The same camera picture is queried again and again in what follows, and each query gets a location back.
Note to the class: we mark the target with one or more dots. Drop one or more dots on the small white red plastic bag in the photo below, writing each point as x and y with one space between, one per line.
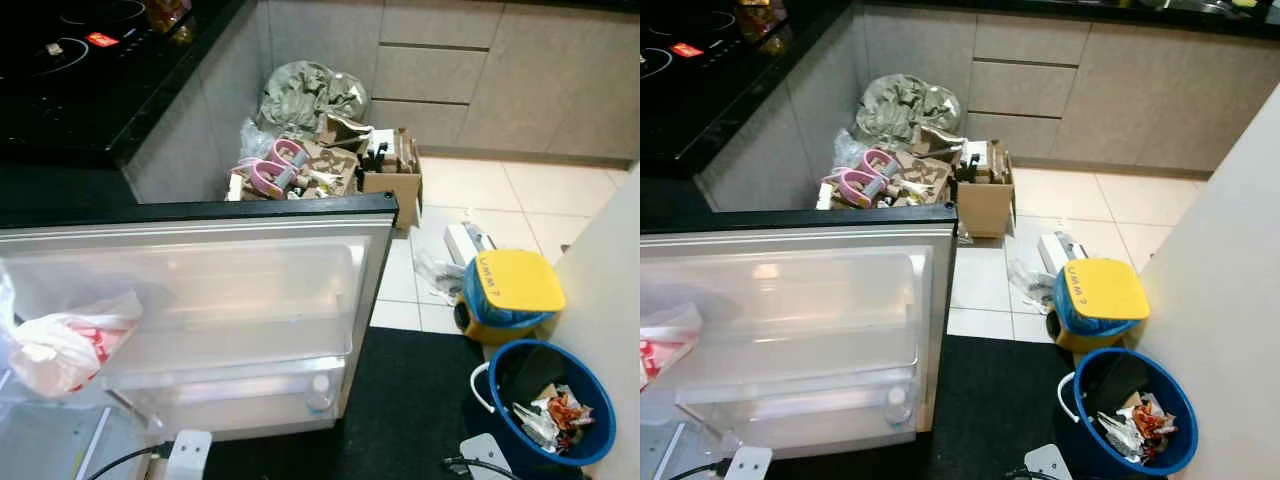
60 350
670 345

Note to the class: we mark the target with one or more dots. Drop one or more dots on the black induction hob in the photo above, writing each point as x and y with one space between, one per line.
680 45
70 40

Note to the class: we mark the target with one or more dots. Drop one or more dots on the blue bin with yellow lid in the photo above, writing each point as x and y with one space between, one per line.
1105 292
515 285

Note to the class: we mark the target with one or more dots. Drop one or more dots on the grey kitchen cabinets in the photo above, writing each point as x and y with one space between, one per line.
1100 90
520 80

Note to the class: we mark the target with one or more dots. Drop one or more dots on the pink plastic item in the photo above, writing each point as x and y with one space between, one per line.
270 175
855 185

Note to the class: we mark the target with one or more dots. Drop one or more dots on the black floor mat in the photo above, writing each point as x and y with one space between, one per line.
400 400
990 400

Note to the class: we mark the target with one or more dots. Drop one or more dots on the small clear bottle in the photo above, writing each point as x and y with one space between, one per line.
320 395
898 405

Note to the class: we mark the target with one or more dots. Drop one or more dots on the grey fridge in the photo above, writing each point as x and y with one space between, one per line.
40 440
665 455

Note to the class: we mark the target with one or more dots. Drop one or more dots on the blue bucket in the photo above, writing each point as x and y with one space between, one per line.
600 420
1185 430

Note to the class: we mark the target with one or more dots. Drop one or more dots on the crumpled wrapper rubbish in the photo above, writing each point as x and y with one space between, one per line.
1135 430
555 420

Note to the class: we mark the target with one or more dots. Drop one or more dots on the brown cardboard box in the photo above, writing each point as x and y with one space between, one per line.
392 190
985 205

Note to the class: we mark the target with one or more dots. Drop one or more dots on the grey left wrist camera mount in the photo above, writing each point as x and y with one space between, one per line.
748 465
188 458

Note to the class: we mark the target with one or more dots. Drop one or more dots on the white box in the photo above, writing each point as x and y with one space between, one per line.
465 240
1058 250

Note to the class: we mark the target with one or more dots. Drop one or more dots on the light grey right wrist camera mount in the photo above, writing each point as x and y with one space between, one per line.
490 460
1050 465

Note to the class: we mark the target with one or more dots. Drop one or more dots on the black kitchen countertop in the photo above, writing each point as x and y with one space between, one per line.
90 110
720 120

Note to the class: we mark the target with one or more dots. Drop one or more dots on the clear plastic bag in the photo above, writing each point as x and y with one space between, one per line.
437 275
1027 282
255 140
848 145

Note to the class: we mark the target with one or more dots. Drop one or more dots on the crumpled grey green bag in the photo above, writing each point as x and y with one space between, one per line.
310 95
905 105

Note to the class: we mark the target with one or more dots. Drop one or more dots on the brown jar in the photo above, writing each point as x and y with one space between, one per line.
168 15
762 20

